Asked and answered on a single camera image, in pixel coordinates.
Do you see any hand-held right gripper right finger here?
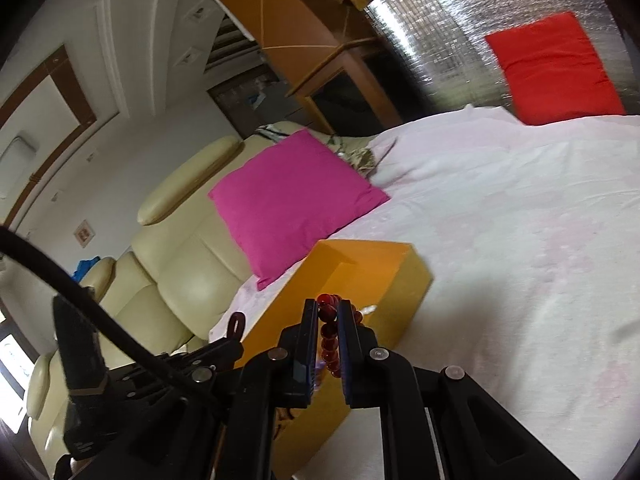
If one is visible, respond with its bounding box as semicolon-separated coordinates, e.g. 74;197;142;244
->
336;300;583;480

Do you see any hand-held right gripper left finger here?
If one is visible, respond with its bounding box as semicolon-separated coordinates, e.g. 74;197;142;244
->
165;299;321;480

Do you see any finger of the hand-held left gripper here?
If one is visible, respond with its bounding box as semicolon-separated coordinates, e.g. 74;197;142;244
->
111;311;247;387

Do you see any red bead bracelet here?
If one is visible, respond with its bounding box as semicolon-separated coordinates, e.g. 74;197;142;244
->
315;294;365;377

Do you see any orange box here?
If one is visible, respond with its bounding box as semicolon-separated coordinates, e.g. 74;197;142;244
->
240;239;434;480

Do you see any bright window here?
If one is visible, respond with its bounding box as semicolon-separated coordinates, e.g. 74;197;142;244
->
0;332;32;427

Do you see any cream leather sofa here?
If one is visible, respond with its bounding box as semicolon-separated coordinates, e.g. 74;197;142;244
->
25;120;383;467

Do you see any blue cloth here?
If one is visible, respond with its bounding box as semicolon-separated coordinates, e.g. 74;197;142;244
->
70;257;102;282

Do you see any pink pillow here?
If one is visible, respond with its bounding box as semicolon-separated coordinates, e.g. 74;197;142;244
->
207;129;391;292

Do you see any patterned beige cloth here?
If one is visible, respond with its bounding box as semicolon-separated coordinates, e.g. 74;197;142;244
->
327;134;387;177

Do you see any white bed sheet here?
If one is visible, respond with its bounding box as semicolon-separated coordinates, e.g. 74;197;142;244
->
207;105;640;480

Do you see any wooden cabinet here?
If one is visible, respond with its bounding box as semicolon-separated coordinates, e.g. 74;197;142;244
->
287;35;407;137

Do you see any silver foil mat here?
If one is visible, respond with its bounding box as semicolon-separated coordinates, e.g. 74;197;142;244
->
365;0;632;117

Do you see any red pillow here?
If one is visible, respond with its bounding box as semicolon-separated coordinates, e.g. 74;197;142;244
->
484;11;627;126

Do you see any black cable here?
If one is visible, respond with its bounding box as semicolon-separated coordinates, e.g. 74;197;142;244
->
0;225;221;411

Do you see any small framed wall picture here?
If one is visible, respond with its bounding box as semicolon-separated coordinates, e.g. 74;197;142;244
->
72;218;96;247

